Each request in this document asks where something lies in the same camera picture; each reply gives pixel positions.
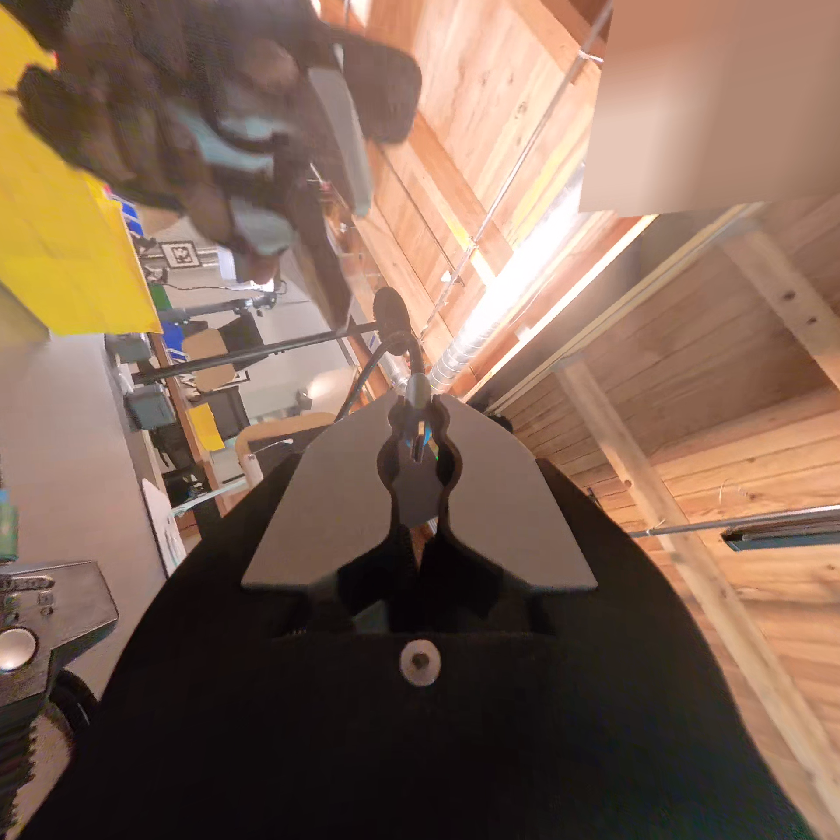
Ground person's left hand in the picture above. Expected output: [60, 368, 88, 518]
[185, 37, 303, 245]

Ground yellow plastic bin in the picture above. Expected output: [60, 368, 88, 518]
[0, 0, 163, 337]

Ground braided hdmi cable green plugs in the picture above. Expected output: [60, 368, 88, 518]
[0, 331, 439, 564]

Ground white metal board stand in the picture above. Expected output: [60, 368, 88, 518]
[140, 478, 190, 580]

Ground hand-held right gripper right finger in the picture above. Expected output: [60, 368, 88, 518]
[427, 392, 599, 597]

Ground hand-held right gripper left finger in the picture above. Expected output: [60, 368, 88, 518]
[240, 392, 411, 595]

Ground silver ventilation duct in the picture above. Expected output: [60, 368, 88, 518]
[425, 325, 503, 396]

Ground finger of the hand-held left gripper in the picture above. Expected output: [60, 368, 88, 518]
[307, 64, 376, 219]

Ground black hdmi switch box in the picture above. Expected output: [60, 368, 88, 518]
[0, 561, 120, 729]

